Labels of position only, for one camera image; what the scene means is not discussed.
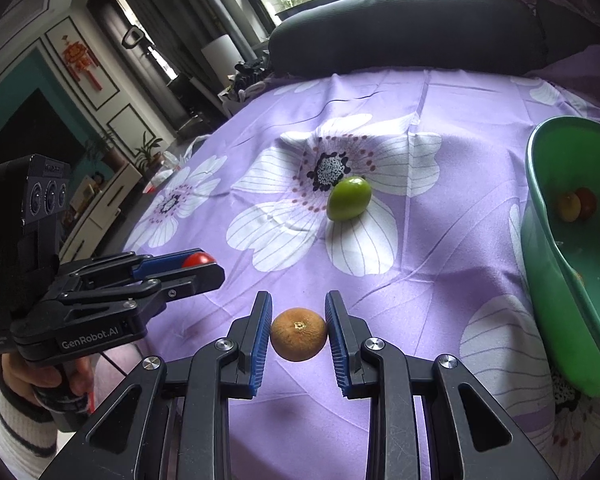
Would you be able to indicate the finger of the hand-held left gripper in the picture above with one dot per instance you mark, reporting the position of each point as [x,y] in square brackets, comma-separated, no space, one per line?
[155,263]
[200,277]

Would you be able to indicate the black television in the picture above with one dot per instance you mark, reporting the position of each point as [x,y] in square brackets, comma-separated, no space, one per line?
[30,130]

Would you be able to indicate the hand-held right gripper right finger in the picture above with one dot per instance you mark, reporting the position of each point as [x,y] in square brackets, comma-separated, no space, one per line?
[337,345]

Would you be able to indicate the grey curtain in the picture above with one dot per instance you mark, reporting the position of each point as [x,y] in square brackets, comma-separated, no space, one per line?
[180,10]

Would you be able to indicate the white cylinder lamp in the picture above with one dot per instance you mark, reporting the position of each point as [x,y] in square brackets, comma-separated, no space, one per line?
[220,57]

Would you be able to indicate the orange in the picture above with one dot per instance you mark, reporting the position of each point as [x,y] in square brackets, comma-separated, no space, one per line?
[298,335]

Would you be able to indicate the yellow cherry tomato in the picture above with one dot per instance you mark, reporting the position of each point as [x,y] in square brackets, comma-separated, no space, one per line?
[567,207]

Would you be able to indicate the clear plastic bag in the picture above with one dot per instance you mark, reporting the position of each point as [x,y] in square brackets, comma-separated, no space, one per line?
[177,165]

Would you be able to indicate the dark cloth pile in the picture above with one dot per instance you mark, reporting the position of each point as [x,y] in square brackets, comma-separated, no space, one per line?
[245,82]

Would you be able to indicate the white cabinet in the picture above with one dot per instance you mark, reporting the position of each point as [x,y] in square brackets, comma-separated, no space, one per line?
[100,210]

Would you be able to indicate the red cherry tomato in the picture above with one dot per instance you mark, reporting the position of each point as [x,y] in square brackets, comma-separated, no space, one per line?
[587,202]
[197,260]

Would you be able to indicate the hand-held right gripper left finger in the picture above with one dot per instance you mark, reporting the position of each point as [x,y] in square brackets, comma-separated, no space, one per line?
[260,345]

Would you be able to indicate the red wall ornament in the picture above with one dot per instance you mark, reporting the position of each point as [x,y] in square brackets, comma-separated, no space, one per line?
[80,60]

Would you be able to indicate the purple floral blanket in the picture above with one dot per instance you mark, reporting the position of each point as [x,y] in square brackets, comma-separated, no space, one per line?
[430,285]

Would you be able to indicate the potted plant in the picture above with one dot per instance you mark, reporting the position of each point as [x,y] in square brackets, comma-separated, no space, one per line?
[147,152]

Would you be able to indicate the dark grey sofa cushion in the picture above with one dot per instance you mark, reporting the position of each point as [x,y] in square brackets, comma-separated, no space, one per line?
[405,35]

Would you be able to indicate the person's left hand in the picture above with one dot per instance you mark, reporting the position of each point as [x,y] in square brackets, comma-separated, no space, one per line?
[15,375]

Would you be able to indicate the green plastic basin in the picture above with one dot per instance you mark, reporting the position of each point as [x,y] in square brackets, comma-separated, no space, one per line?
[580,285]

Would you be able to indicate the green lime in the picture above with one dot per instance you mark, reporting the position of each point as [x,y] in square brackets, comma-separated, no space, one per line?
[349,199]

